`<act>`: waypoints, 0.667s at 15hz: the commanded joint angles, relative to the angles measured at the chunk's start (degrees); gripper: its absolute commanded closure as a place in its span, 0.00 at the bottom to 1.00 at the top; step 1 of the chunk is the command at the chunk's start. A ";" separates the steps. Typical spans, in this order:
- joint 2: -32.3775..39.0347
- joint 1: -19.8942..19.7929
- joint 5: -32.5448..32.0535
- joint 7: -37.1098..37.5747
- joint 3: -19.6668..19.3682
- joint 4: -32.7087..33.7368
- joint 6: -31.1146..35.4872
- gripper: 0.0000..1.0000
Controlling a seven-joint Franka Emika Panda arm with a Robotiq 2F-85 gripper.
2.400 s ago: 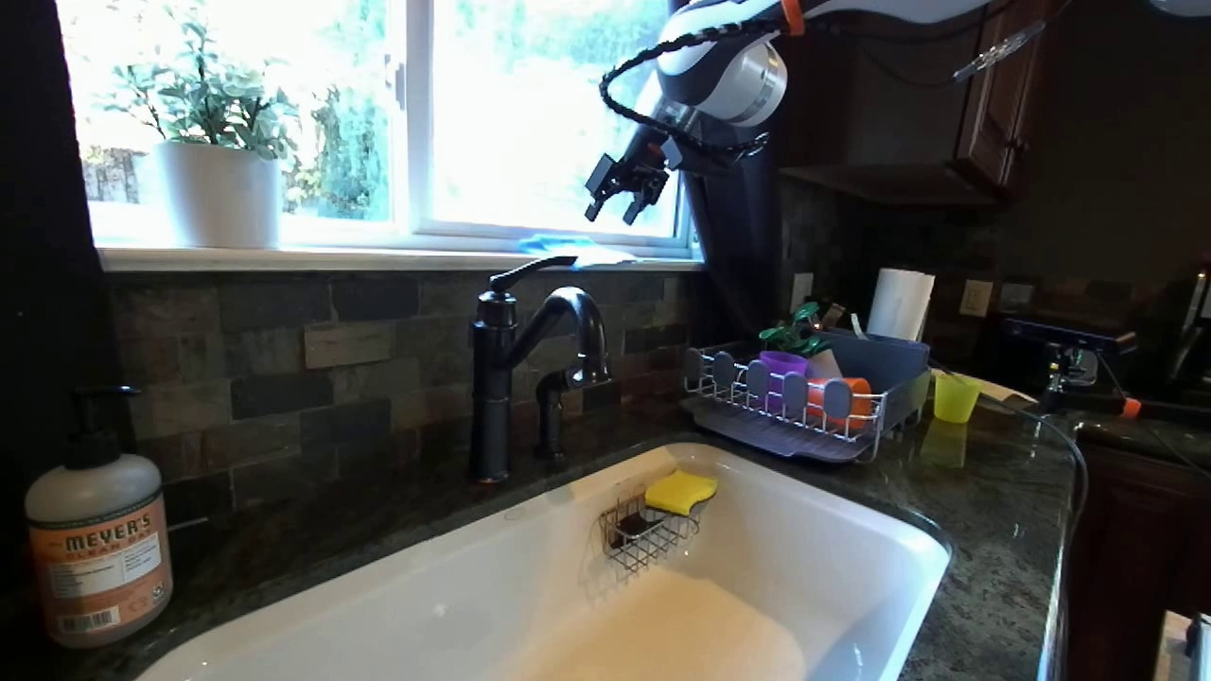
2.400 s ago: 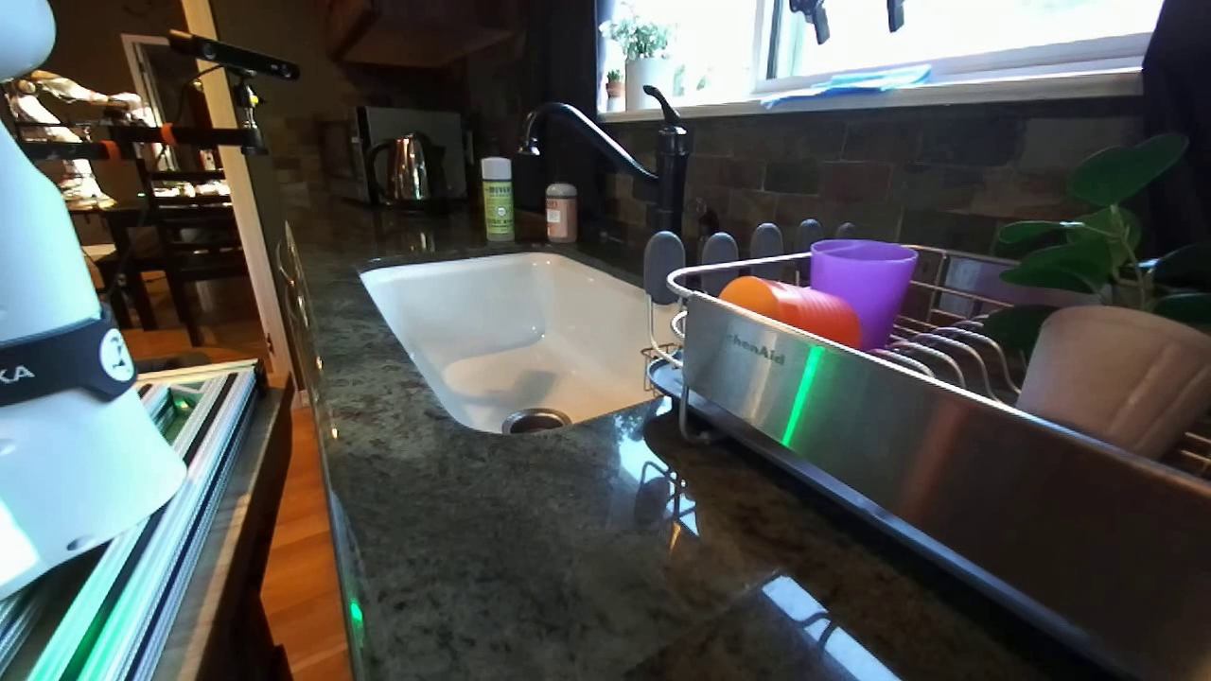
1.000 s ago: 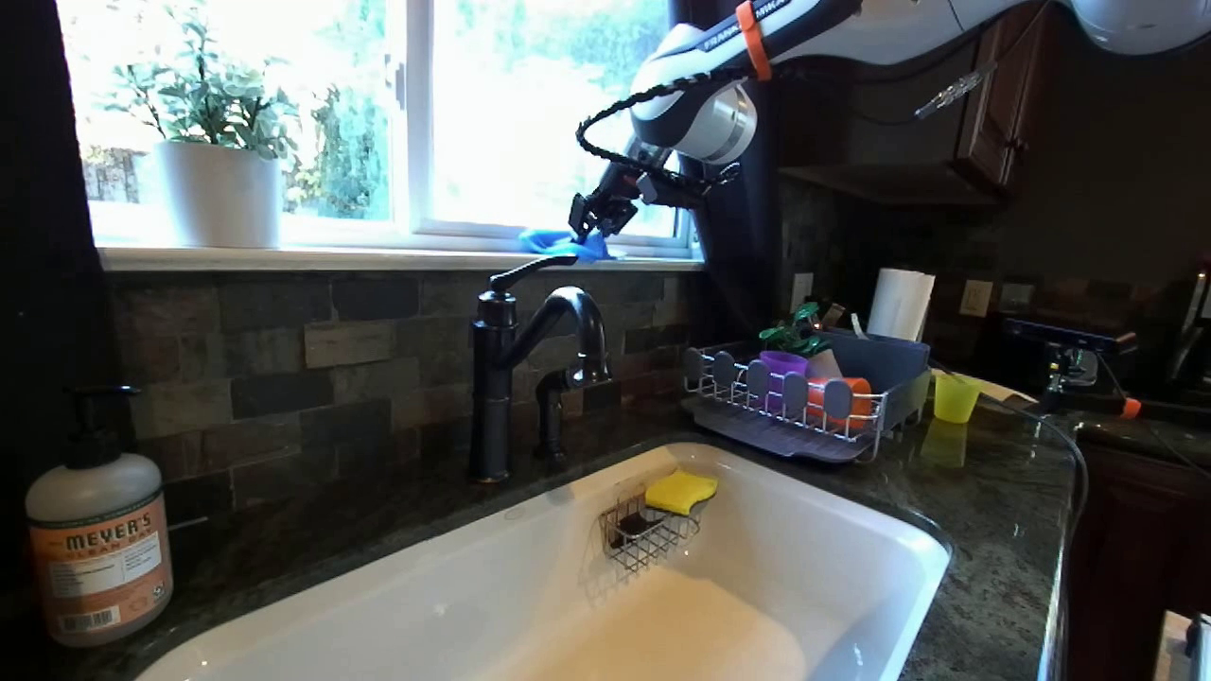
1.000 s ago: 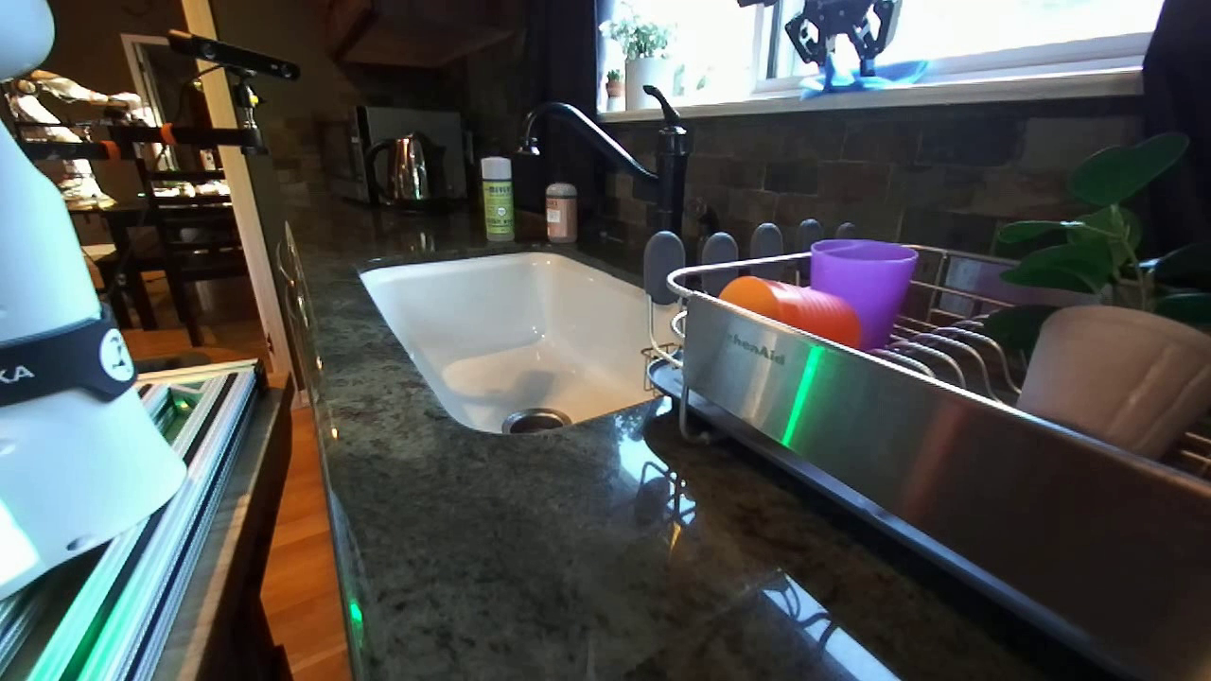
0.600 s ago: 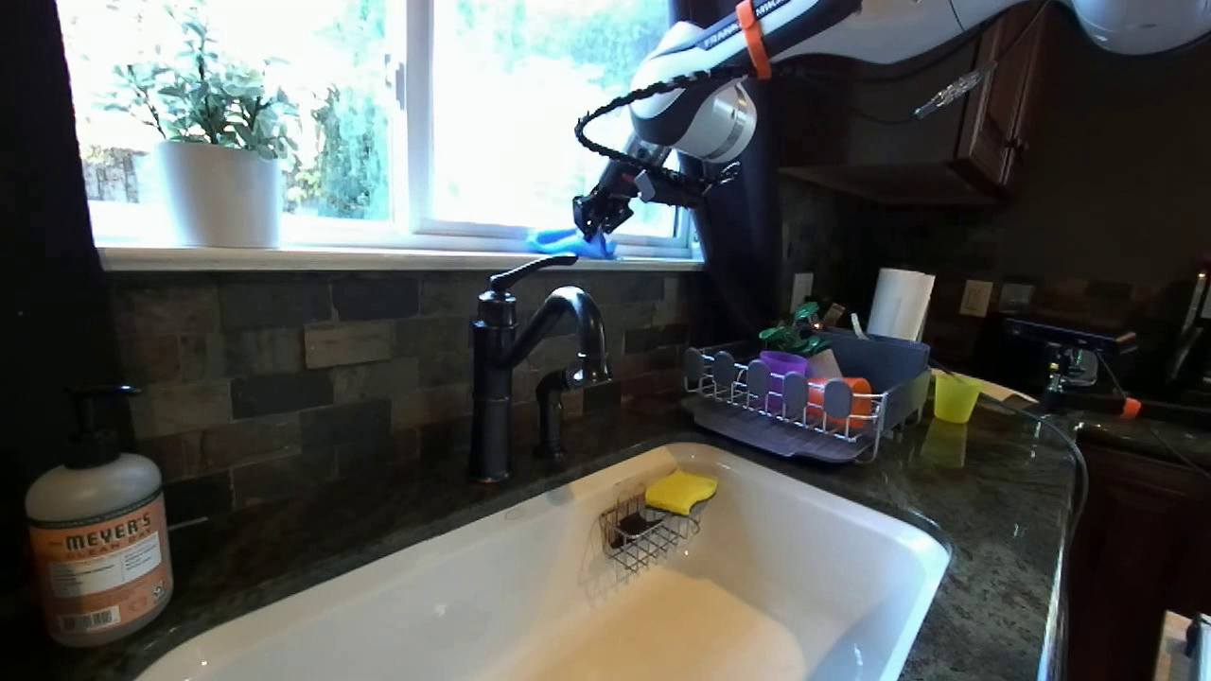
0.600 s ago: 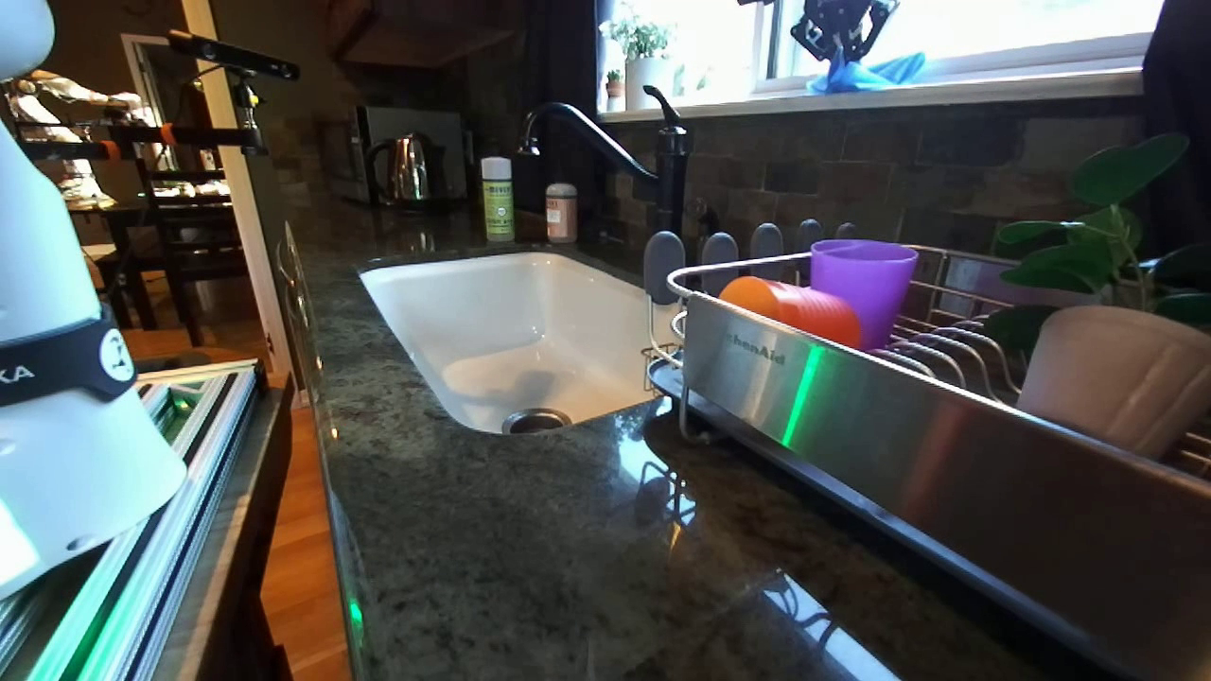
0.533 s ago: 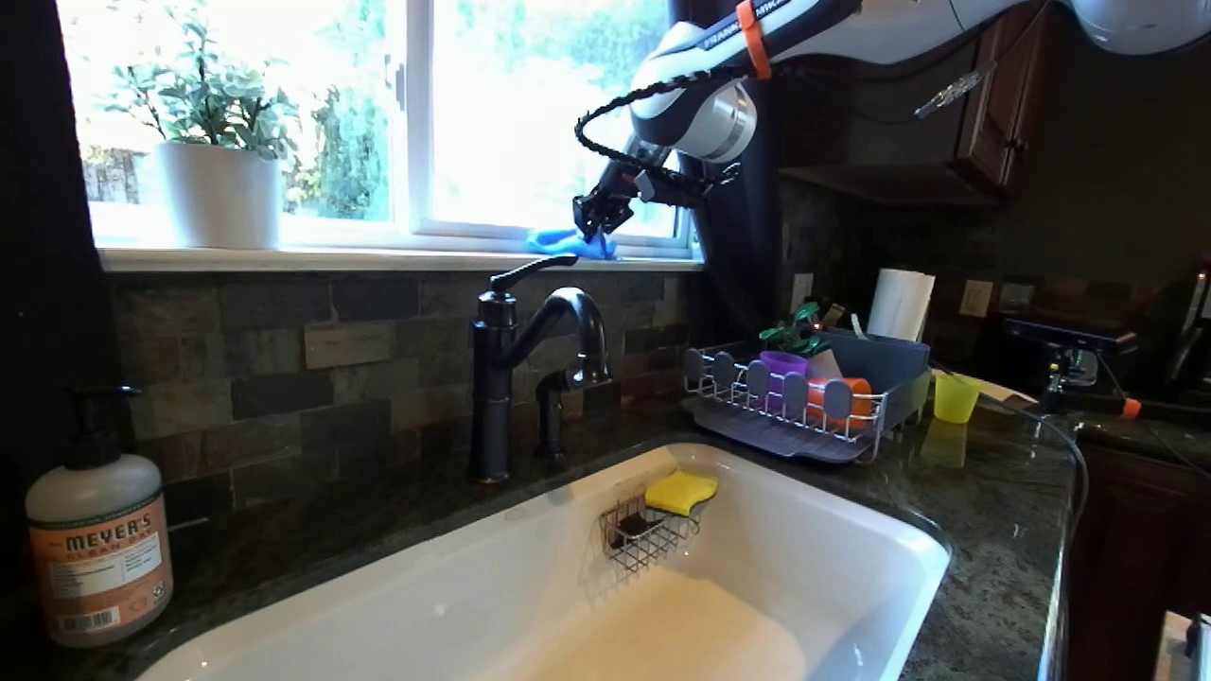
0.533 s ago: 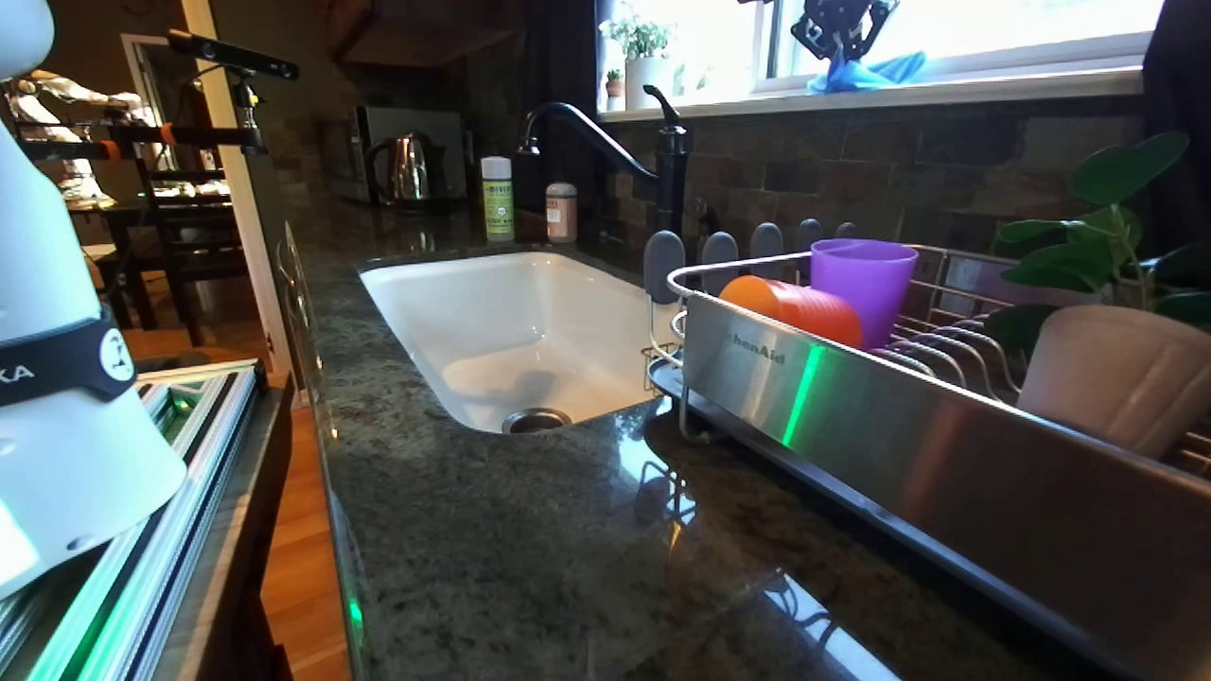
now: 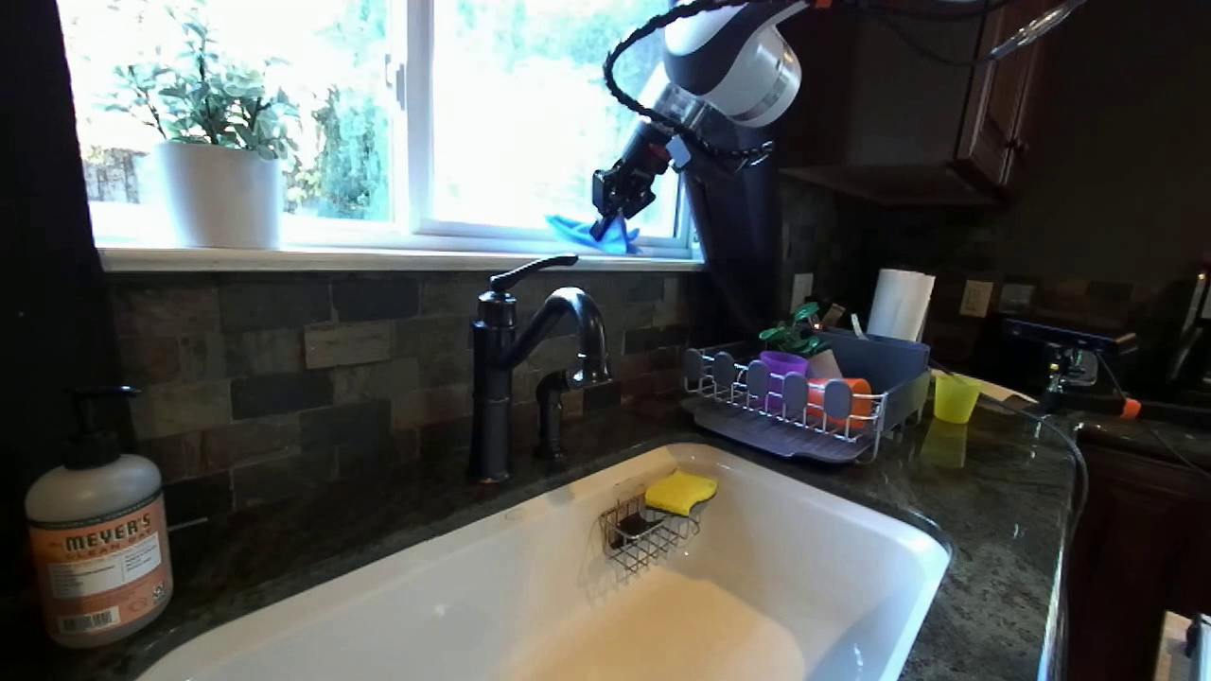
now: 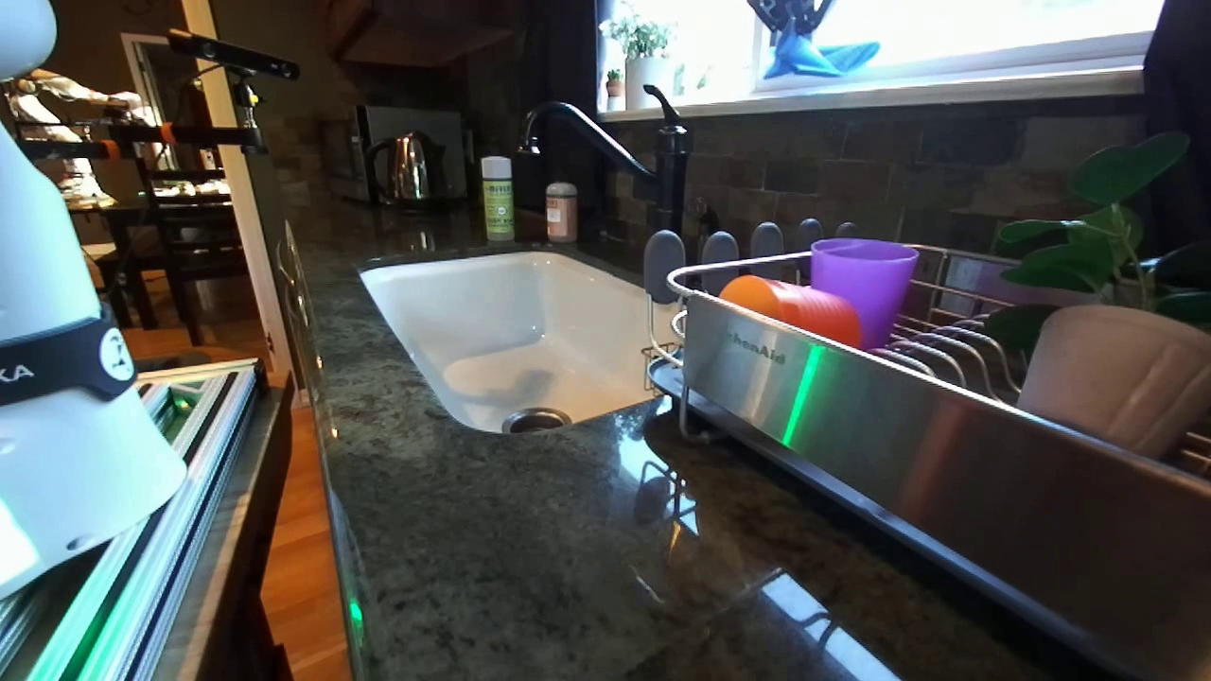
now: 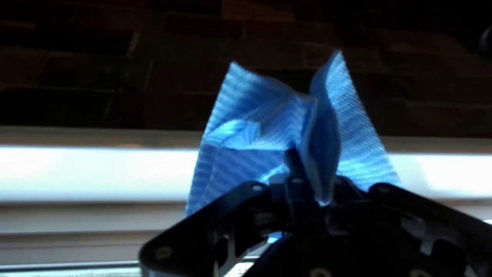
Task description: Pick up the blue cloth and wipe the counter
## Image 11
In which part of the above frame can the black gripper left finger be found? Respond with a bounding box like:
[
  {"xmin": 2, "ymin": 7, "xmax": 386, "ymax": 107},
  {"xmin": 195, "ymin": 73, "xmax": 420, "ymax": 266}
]
[{"xmin": 138, "ymin": 147, "xmax": 320, "ymax": 277}]

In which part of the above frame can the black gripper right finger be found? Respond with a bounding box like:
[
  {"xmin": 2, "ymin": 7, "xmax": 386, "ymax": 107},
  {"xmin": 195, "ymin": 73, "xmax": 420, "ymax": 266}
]
[{"xmin": 314, "ymin": 175, "xmax": 492, "ymax": 277}]

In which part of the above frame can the blue cloth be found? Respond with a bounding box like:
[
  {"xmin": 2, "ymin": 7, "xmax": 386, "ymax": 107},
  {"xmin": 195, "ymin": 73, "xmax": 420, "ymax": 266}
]
[{"xmin": 183, "ymin": 49, "xmax": 403, "ymax": 258}]

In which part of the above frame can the white window frame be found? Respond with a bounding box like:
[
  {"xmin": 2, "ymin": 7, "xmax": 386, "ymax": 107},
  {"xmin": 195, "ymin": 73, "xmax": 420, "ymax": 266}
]
[{"xmin": 0, "ymin": 124, "xmax": 492, "ymax": 267}]

